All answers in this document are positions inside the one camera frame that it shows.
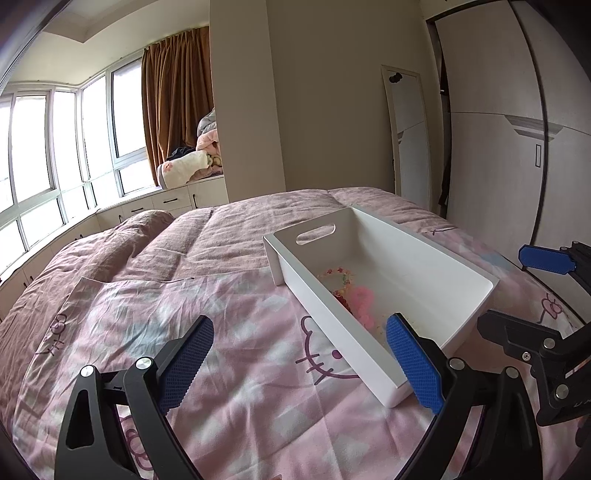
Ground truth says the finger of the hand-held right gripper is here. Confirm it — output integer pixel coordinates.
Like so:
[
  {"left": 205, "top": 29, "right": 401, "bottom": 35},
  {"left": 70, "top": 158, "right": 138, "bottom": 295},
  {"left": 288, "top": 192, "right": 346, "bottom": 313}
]
[
  {"left": 518, "top": 241, "right": 591, "bottom": 296},
  {"left": 477, "top": 310, "right": 591, "bottom": 370}
]

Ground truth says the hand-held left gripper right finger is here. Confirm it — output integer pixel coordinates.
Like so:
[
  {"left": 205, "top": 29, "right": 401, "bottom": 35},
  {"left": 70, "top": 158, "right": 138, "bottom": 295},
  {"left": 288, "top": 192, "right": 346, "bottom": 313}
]
[{"left": 385, "top": 313, "right": 541, "bottom": 480}]

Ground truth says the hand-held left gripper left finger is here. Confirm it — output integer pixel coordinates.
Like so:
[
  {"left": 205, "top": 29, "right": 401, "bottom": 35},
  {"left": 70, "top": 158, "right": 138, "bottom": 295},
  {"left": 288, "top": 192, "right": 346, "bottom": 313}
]
[{"left": 54, "top": 315, "right": 215, "bottom": 480}]

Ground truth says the white storage box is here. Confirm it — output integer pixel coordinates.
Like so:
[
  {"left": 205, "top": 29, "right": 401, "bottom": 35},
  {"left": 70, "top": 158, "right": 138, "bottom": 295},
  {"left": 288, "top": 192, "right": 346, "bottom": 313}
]
[{"left": 262, "top": 206, "right": 501, "bottom": 409}]

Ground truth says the pink bead bracelet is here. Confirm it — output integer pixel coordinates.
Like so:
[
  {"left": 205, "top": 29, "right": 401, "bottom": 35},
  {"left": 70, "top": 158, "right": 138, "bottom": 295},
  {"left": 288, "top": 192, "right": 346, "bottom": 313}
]
[{"left": 344, "top": 285, "right": 380, "bottom": 330}]

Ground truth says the colourful bead bracelet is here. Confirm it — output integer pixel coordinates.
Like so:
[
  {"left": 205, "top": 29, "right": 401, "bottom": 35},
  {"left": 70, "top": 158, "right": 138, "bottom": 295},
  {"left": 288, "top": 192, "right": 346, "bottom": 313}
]
[{"left": 318, "top": 266, "right": 357, "bottom": 302}]

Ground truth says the pink cartoon cat blanket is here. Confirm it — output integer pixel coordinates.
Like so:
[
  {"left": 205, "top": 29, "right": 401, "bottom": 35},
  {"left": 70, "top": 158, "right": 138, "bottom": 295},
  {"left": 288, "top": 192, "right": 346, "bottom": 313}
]
[{"left": 11, "top": 217, "right": 583, "bottom": 480}]

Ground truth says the mauve duvet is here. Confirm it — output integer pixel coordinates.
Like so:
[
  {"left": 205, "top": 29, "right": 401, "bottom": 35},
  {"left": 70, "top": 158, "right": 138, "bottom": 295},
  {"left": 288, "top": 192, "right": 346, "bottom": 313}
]
[{"left": 0, "top": 187, "right": 455, "bottom": 384}]

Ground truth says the white wardrobe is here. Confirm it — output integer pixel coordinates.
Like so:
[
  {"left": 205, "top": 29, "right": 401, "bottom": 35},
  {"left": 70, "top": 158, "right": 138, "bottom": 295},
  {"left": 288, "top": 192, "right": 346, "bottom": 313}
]
[{"left": 424, "top": 0, "right": 591, "bottom": 298}]

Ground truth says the white framed mirror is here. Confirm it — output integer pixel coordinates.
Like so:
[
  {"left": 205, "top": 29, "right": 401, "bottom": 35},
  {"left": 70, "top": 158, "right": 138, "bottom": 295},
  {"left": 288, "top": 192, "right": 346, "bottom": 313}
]
[{"left": 381, "top": 65, "right": 433, "bottom": 212}]

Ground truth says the pink fleece blanket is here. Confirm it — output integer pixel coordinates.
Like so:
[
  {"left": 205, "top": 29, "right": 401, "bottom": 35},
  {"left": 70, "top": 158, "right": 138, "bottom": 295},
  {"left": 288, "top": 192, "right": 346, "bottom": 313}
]
[{"left": 195, "top": 129, "right": 223, "bottom": 180}]

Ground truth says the bay window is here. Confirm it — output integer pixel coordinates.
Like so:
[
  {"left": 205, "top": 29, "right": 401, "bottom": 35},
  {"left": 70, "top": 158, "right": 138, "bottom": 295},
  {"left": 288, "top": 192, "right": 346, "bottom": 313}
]
[{"left": 0, "top": 58, "right": 156, "bottom": 261}]

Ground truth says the grey quilt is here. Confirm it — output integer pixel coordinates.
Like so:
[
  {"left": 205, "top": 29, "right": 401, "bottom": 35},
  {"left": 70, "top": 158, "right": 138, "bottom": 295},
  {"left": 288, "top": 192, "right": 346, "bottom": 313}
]
[{"left": 197, "top": 107, "right": 218, "bottom": 138}]

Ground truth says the brown curtain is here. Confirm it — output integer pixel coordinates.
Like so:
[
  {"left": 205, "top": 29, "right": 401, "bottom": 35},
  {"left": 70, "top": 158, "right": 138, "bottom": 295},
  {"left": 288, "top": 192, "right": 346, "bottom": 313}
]
[{"left": 141, "top": 26, "right": 218, "bottom": 188}]

